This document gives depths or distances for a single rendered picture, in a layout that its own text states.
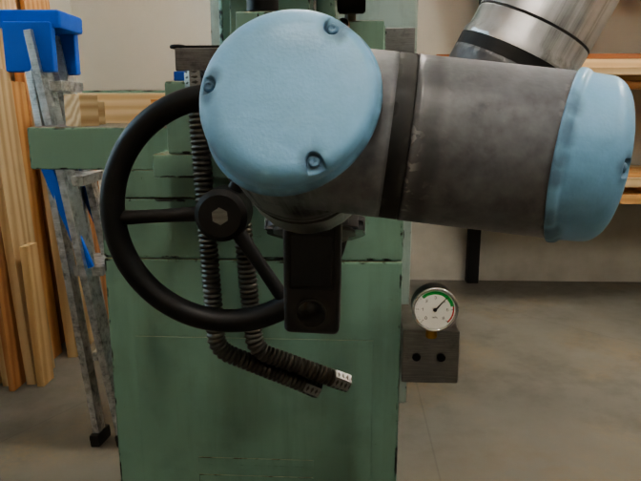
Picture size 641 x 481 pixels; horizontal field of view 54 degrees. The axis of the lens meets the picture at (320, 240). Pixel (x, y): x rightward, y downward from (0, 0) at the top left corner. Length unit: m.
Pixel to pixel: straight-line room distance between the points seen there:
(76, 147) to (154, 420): 0.43
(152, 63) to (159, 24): 0.20
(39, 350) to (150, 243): 1.40
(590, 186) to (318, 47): 0.15
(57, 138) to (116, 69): 2.55
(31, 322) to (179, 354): 1.34
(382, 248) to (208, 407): 0.36
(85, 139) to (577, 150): 0.75
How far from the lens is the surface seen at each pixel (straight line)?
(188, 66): 0.82
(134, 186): 0.94
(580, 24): 0.47
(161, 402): 1.03
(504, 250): 3.49
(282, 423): 1.00
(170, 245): 0.94
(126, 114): 1.12
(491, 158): 0.31
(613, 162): 0.33
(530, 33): 0.46
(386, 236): 0.90
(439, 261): 3.44
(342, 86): 0.30
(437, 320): 0.87
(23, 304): 2.30
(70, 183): 1.75
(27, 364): 2.37
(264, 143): 0.30
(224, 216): 0.70
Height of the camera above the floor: 0.93
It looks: 12 degrees down
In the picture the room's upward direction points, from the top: straight up
